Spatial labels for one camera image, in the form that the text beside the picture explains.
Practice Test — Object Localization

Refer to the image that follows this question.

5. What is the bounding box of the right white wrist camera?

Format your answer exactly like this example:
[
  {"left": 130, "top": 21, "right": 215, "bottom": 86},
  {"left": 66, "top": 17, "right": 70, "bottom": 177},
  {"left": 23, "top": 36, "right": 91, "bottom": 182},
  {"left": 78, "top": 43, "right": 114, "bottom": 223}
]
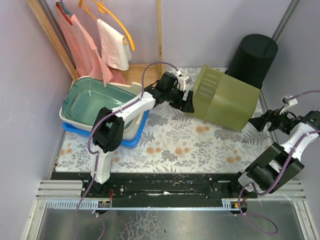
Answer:
[{"left": 280, "top": 96, "right": 298, "bottom": 115}]

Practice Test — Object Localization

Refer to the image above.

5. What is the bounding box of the blue plastic tray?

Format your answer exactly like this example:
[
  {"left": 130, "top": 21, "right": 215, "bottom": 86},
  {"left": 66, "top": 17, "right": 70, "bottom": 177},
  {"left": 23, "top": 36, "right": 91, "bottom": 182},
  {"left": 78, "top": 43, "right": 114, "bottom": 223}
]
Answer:
[{"left": 62, "top": 110, "right": 149, "bottom": 149}]

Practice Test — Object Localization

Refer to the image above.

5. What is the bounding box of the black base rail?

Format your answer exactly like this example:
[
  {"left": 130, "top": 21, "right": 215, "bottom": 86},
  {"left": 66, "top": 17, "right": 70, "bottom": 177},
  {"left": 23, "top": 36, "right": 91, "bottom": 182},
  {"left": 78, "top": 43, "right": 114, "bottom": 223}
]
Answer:
[{"left": 51, "top": 172, "right": 266, "bottom": 214}]

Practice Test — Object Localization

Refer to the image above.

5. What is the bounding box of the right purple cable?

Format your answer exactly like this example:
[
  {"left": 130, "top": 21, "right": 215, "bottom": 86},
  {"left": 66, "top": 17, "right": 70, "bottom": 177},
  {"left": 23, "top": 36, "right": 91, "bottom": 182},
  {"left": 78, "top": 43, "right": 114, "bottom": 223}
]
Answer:
[{"left": 237, "top": 89, "right": 320, "bottom": 235}]

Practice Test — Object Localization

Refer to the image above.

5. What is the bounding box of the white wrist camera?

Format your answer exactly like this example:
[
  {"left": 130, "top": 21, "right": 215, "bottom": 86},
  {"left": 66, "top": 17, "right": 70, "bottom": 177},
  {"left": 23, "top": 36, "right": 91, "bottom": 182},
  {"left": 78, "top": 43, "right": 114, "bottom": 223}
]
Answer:
[
  {"left": 280, "top": 96, "right": 298, "bottom": 115},
  {"left": 176, "top": 70, "right": 192, "bottom": 91}
]

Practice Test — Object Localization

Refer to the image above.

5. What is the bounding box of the green mesh basket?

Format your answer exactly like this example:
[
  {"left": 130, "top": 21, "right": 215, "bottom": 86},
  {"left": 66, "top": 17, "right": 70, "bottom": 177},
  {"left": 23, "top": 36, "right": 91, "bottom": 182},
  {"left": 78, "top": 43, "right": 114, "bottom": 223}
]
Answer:
[{"left": 190, "top": 65, "right": 260, "bottom": 131}]

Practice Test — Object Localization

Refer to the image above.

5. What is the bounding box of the large black plastic bin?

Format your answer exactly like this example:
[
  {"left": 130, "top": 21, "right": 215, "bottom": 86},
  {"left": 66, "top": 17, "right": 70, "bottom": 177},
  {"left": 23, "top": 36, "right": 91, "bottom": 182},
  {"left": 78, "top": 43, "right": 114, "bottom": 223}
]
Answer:
[{"left": 225, "top": 34, "right": 278, "bottom": 89}]

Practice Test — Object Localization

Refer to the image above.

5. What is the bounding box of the purple cable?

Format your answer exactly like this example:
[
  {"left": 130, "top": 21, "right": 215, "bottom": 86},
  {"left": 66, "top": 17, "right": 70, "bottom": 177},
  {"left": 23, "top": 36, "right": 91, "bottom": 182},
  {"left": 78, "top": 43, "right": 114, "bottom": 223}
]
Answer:
[
  {"left": 237, "top": 89, "right": 320, "bottom": 235},
  {"left": 72, "top": 61, "right": 182, "bottom": 240}
]

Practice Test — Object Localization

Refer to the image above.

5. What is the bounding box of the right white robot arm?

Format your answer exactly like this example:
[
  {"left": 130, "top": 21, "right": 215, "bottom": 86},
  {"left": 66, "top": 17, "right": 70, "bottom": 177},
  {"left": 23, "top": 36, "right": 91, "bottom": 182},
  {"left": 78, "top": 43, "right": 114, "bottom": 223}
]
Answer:
[{"left": 227, "top": 109, "right": 320, "bottom": 196}]

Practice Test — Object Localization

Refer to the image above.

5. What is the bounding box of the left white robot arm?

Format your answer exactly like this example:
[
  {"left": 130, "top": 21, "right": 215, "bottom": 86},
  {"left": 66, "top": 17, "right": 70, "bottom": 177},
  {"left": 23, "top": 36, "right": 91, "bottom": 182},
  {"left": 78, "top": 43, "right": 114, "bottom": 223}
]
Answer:
[{"left": 87, "top": 71, "right": 195, "bottom": 185}]

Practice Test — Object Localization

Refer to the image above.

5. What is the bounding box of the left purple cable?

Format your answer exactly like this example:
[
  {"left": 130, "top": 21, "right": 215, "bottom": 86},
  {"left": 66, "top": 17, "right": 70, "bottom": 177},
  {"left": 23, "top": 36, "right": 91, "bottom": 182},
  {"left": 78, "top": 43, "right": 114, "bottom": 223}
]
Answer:
[{"left": 72, "top": 61, "right": 182, "bottom": 240}]

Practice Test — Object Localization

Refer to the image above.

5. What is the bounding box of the white hanging towel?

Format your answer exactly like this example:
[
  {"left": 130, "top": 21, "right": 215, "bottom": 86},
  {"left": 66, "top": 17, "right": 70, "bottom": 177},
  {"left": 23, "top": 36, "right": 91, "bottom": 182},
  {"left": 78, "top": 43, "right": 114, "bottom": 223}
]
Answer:
[{"left": 97, "top": 19, "right": 132, "bottom": 71}]

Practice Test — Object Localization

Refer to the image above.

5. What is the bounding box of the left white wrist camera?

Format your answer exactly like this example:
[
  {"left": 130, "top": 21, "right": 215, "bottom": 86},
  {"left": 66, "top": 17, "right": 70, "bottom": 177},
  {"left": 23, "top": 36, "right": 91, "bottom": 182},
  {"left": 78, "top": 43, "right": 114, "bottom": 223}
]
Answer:
[{"left": 176, "top": 70, "right": 192, "bottom": 91}]

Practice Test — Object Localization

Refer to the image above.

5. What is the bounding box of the pink hanging towel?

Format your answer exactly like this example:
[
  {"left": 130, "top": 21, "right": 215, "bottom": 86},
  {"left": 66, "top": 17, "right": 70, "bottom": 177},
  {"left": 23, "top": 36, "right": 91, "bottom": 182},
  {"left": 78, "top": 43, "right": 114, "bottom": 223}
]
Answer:
[{"left": 55, "top": 1, "right": 126, "bottom": 85}]

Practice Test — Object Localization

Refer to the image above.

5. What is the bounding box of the floral table mat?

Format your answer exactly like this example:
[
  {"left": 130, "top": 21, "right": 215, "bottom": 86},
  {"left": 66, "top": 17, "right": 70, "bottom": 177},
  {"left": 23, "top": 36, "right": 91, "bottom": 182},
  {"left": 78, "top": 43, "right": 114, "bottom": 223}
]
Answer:
[{"left": 56, "top": 66, "right": 281, "bottom": 173}]

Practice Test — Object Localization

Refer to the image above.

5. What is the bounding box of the orange clothes hanger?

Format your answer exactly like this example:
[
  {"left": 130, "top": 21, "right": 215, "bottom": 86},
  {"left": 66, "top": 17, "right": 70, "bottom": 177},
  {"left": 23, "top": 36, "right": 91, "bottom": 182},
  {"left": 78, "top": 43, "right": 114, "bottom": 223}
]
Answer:
[{"left": 78, "top": 0, "right": 136, "bottom": 51}]

